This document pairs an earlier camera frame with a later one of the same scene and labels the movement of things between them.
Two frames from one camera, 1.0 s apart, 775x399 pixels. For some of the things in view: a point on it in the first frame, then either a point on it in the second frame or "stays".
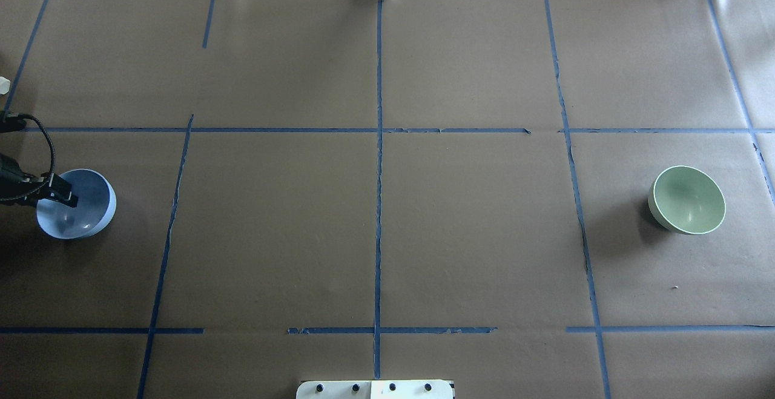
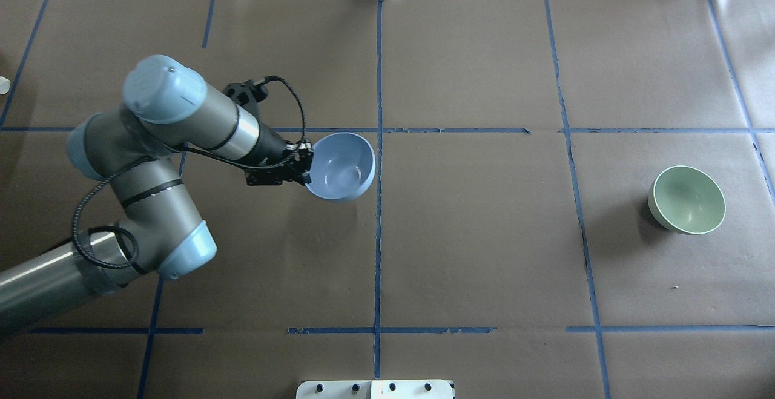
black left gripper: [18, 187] → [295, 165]
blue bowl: [96, 204] → [343, 166]
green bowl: [685, 200] stays
